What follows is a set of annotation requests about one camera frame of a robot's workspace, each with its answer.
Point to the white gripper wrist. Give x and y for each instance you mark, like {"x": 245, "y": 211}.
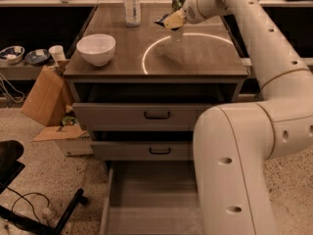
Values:
{"x": 190, "y": 10}

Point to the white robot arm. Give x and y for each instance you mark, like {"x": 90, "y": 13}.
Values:
{"x": 232, "y": 141}

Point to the grey drawer cabinet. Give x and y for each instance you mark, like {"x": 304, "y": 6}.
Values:
{"x": 197, "y": 64}

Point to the open bottom drawer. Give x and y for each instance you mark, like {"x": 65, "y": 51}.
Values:
{"x": 151, "y": 198}

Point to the clear plastic water bottle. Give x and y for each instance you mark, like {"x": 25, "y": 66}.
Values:
{"x": 132, "y": 12}

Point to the white ceramic bowl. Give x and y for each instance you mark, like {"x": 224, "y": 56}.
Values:
{"x": 96, "y": 49}

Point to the white paper cup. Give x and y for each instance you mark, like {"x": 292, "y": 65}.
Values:
{"x": 57, "y": 53}

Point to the dark blue plate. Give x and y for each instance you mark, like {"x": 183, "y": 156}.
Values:
{"x": 37, "y": 57}

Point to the open cardboard box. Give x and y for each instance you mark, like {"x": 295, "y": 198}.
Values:
{"x": 48, "y": 99}

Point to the white cardboard box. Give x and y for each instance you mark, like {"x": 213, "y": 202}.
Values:
{"x": 71, "y": 139}

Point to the blue patterned bowl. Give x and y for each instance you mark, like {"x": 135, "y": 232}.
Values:
{"x": 11, "y": 55}

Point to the low grey shelf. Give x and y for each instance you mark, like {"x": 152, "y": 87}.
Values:
{"x": 23, "y": 71}

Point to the top drawer with handle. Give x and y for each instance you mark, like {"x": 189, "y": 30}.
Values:
{"x": 138, "y": 116}

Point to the drawer with handle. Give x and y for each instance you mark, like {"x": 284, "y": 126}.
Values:
{"x": 138, "y": 116}
{"x": 143, "y": 150}

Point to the middle drawer with handle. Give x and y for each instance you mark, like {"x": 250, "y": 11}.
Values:
{"x": 143, "y": 150}

